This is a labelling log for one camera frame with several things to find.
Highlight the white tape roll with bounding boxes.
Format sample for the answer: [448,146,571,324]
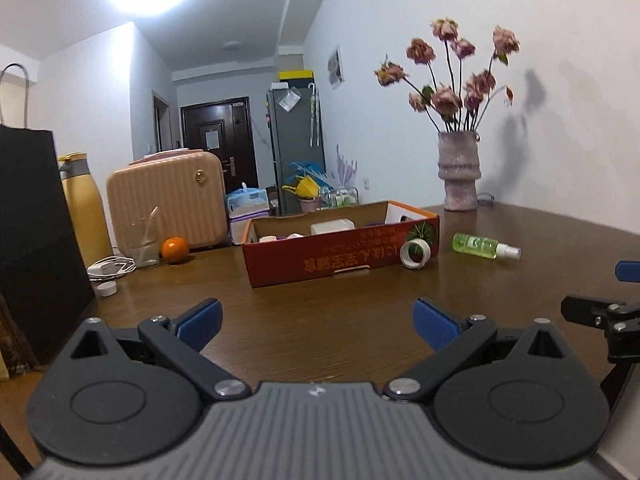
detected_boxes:
[399,238,432,270]

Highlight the green spray bottle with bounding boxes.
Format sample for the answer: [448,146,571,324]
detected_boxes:
[451,233,522,260]

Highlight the white rectangular plastic container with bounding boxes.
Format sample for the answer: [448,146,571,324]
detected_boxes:
[310,219,356,235]

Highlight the orange fruit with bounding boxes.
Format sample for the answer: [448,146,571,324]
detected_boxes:
[160,236,190,264]

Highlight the small white cap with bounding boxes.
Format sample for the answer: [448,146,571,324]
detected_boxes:
[96,281,117,298]

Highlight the clear glass cup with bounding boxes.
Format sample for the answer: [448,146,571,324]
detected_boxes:
[129,206,160,269]

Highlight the red cardboard box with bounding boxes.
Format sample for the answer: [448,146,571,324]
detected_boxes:
[242,200,440,288]

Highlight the blue tissue pack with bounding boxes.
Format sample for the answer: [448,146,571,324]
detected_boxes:
[226,183,270,219]

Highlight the pink ribbed suitcase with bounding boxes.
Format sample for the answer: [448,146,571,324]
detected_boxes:
[106,148,229,255]

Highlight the yellow thermos jug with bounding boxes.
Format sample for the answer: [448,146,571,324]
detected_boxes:
[58,153,113,268]

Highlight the black paper bag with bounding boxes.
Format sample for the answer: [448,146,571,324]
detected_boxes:
[0,63,97,366]

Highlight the pink textured vase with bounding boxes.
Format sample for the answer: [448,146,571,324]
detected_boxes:
[437,131,482,212]

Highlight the yellow watering can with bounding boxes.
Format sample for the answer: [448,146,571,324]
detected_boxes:
[282,176,320,200]

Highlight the dark entrance door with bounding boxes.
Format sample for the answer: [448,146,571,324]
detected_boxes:
[180,96,258,193]

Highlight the grey refrigerator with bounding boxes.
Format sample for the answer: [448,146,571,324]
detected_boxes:
[267,86,326,216]

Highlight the dried pink roses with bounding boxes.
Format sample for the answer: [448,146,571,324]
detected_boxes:
[373,18,521,133]

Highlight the yellow box on fridge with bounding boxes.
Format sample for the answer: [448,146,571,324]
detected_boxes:
[278,70,314,81]

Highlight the white charger with cable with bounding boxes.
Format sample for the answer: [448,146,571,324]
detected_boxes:
[87,256,137,282]

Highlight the wall picture frame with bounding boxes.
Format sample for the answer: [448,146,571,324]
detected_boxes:
[326,46,345,89]

